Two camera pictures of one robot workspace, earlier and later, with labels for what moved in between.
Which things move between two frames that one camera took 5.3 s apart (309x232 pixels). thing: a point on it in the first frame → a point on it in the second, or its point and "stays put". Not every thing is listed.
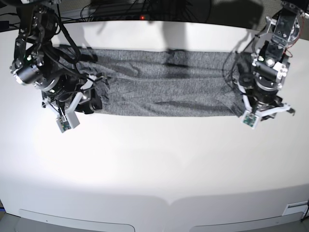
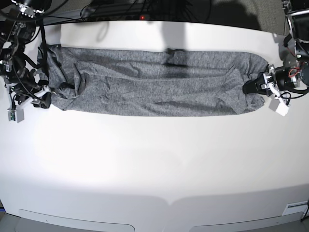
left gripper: [71, 91] → [24, 85]
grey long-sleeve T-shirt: [150, 82] stays put
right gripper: [263, 99] → [281, 77]
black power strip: [136, 17] stays put
